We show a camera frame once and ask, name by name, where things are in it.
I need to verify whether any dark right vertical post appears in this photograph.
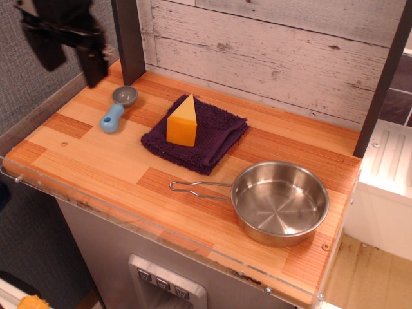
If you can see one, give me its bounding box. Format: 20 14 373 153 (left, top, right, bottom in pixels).
353 0 411 158

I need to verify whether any stainless steel pan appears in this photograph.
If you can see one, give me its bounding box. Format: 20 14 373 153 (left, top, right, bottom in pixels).
169 160 331 248

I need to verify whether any silver dispenser button panel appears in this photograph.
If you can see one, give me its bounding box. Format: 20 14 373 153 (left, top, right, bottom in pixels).
128 254 208 309

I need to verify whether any blue spoon with grey bowl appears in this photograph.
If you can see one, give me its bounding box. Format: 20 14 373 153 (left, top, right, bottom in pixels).
100 86 138 133

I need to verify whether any dark left vertical post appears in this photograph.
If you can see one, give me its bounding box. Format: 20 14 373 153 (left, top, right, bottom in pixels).
111 0 146 85

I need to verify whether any orange object bottom left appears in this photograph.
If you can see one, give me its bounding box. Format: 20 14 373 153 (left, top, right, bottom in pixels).
17 295 50 309

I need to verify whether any dark vertical post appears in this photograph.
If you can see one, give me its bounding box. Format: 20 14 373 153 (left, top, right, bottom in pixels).
353 0 411 158
111 0 146 85

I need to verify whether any purple folded towel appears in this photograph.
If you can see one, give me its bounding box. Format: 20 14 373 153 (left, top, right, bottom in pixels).
141 94 248 175

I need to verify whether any orange cheese wedge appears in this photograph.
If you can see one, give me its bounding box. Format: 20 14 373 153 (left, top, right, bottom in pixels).
166 94 198 147

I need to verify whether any white toy sink unit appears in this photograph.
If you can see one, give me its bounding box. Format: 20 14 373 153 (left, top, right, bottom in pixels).
344 120 411 259

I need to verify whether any grey toy cabinet front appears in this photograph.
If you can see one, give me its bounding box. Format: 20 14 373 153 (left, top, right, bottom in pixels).
57 200 293 308

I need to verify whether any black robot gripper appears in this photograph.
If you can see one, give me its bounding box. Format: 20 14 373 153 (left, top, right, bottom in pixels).
14 1 108 88

